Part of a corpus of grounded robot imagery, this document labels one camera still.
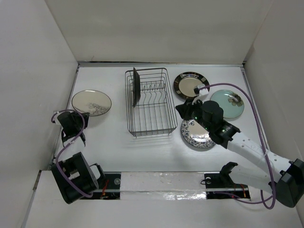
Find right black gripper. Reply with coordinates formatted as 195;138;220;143
175;96;212;132

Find tree pattern cream plate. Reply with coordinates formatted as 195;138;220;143
71;90;112;116

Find teal flower plate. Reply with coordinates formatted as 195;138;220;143
210;90;245;119

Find brown rimmed cream plate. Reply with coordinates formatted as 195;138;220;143
133;68;141;107

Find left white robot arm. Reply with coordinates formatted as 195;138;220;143
51;109;108;204

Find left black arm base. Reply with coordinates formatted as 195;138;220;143
89;172;121;200

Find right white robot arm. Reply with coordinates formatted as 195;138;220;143
175;100;304;208

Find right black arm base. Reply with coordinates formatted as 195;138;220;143
200;172;250;200

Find blue floral pattern plate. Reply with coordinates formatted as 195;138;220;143
181;120;216;149

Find black striped rim plate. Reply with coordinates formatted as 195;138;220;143
173;72;209;100

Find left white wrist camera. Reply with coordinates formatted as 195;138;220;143
51;111;60;125

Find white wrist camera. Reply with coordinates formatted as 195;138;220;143
193;84;209;100
51;111;60;125

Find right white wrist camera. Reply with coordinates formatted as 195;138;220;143
193;84;209;100

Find grey wire dish rack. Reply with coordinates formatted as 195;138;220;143
125;67;178;138

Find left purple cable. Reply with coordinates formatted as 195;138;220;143
51;109;94;198

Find purple cable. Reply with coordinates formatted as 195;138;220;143
198;82;276;209
51;109;94;198

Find metal rail bar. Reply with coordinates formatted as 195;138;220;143
95;188;243;193

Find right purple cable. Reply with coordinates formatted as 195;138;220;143
198;82;276;209

